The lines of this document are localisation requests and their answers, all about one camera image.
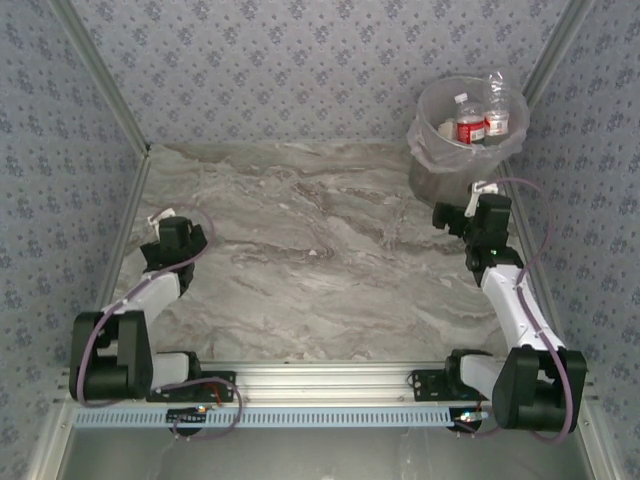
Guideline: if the aluminium front mounting rail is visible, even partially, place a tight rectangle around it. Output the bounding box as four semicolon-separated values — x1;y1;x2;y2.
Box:
54;363;599;404

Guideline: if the aluminium frame post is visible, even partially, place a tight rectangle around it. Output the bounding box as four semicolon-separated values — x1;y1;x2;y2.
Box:
49;0;152;157
522;0;599;96

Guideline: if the pale slotted cable duct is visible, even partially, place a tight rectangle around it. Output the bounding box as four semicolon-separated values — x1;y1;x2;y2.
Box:
73;406;455;430

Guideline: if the clear plastic bin liner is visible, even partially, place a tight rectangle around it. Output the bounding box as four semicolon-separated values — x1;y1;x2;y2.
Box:
407;73;531;174

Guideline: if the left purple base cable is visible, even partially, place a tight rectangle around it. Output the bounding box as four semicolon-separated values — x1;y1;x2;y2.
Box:
169;383;242;442

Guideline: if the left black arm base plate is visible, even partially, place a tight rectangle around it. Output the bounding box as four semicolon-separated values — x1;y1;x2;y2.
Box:
145;370;237;404

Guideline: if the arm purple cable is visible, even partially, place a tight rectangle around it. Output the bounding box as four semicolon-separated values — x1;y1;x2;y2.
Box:
74;203;217;405
494;177;576;444

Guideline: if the black controller board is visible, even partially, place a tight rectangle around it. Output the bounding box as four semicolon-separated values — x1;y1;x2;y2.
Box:
167;405;209;425
452;408;490;432

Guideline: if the aluminium table side rail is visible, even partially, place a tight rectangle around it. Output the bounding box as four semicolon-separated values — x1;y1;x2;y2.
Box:
499;162;574;351
77;149;151;369

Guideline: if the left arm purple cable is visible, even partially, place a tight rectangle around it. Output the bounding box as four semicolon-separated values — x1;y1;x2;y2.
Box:
74;203;217;405

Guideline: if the right white camera connector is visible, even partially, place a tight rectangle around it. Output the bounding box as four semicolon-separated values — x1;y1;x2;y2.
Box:
467;179;500;219

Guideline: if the clear bottle small red label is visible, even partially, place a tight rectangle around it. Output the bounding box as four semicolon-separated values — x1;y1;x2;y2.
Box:
482;71;511;139

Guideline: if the aluminium lower frame rail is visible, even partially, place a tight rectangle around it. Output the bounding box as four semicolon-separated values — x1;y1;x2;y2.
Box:
27;402;76;480
569;402;624;480

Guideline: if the grey metal mesh bin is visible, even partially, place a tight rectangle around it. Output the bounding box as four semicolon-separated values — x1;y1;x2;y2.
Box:
407;74;531;206

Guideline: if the bottle red gold label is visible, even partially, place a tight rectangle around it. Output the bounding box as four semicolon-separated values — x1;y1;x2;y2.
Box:
453;92;487;146

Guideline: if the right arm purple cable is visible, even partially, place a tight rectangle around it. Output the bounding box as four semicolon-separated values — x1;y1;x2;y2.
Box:
494;177;576;444

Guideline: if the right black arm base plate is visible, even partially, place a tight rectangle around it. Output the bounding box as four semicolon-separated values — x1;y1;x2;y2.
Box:
409;368;496;403

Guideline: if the right black controller board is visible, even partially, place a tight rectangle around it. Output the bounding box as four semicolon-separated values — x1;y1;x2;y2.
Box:
452;408;490;432

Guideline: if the left black controller board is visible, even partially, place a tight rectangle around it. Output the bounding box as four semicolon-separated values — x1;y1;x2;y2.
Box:
167;405;209;425

